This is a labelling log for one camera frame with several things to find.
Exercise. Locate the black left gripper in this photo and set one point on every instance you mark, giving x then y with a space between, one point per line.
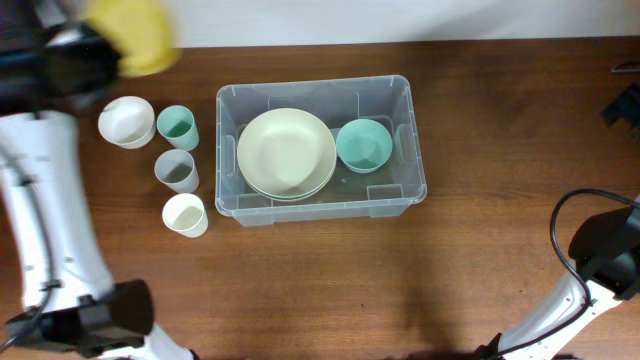
83 38

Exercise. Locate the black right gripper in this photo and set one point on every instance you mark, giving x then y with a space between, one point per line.
626 105

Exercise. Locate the yellow small bowl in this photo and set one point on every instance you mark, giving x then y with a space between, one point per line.
141 31

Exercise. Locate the white small bowl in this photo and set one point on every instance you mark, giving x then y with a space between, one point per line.
128 122

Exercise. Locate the mint green cup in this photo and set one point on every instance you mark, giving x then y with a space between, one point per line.
177 125

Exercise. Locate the grey cup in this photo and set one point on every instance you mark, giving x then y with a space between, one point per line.
177 170

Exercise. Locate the cream white cup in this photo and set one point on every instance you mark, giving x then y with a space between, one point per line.
186 215

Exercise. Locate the beige large bowl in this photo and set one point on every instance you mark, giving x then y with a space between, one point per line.
286 153
289 191

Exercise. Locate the mint green small bowl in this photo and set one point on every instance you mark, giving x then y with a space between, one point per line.
364 145

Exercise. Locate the dark blue large bowl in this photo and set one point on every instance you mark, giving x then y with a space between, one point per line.
330 179

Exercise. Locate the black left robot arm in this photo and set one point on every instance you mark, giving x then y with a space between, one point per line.
71 304

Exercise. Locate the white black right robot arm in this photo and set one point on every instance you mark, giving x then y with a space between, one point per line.
602 271

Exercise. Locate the clear plastic storage bin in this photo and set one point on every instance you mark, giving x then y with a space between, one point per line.
387 192

